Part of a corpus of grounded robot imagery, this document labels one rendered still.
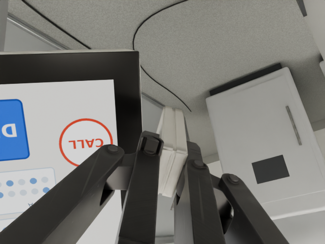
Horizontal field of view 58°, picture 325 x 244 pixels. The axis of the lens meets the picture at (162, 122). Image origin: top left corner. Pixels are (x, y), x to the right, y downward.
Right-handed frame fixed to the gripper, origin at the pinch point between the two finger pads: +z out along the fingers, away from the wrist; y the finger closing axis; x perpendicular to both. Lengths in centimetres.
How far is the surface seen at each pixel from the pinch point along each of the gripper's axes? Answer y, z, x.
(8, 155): -11.0, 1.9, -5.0
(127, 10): -22, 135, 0
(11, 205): -10.2, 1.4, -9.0
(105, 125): -4.7, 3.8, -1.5
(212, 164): 103, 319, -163
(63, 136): -7.6, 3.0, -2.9
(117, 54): -5.0, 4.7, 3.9
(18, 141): -10.5, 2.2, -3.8
